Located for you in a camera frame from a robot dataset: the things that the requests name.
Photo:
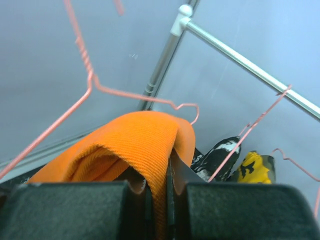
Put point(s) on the yellow and grey camouflage trousers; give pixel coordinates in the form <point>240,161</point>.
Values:
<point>256,169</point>

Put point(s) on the metal clothes rack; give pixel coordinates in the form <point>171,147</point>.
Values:
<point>184,22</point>

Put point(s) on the black and white trousers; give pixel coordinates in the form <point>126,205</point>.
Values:
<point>204,165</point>

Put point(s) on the orange trousers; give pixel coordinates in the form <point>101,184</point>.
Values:
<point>142,140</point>

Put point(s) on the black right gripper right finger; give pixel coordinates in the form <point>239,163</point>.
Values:
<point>197,210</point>

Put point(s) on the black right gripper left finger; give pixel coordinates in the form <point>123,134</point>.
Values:
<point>76,211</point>

